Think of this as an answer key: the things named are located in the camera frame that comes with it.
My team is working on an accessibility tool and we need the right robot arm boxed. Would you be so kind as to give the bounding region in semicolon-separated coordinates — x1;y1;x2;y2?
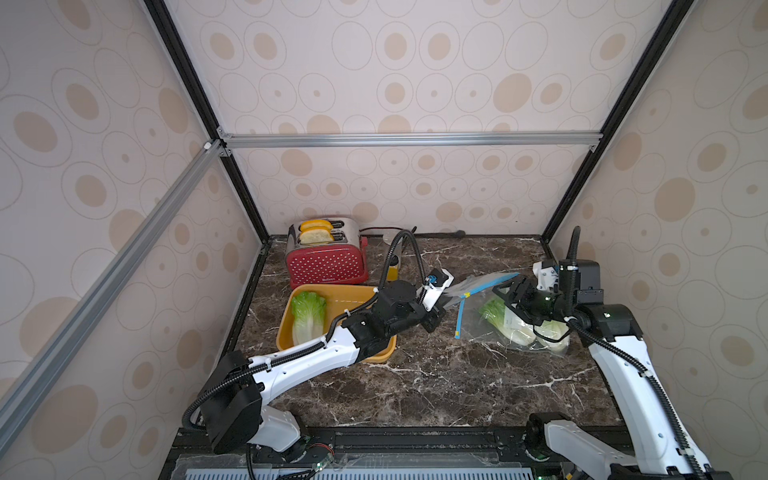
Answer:
493;228;731;479

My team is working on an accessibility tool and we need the clear zipper bag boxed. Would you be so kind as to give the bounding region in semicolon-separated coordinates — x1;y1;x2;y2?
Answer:
443;272;517;308
454;289;570;355

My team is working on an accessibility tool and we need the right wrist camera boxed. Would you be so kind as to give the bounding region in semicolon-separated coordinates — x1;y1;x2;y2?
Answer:
532;260;559;293

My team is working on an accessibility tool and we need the yellow bread slice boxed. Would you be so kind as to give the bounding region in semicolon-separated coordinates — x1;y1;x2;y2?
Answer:
299;219;334;233

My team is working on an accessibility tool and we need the white bread slice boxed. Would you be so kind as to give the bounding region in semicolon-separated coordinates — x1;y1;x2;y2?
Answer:
299;228;334;245

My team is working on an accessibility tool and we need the yellow spice bottle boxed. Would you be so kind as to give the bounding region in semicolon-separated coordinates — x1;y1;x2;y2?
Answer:
386;256;400;282

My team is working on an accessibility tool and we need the black power cable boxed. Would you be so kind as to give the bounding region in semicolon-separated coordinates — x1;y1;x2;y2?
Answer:
359;225;467;241

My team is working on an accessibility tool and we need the yellow tray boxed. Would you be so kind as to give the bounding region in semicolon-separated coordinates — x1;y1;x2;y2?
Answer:
269;284;374;370

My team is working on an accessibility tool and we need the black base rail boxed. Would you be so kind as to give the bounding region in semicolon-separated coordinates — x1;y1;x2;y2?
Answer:
158;424;679;480

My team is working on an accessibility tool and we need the red silver toaster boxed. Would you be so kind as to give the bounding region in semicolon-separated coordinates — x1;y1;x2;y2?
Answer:
285;217;369;289

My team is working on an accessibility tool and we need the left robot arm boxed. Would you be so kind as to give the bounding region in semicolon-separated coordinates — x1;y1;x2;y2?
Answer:
181;261;454;457

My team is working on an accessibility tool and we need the left diagonal aluminium rail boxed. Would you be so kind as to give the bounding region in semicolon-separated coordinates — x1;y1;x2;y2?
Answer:
0;139;223;454

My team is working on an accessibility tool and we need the horizontal aluminium rail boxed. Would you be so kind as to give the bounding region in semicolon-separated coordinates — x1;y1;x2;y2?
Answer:
223;131;603;149

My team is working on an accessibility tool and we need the chinese cabbage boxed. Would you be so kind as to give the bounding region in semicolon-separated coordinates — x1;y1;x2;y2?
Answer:
478;298;536;347
533;321;570;354
291;291;326;345

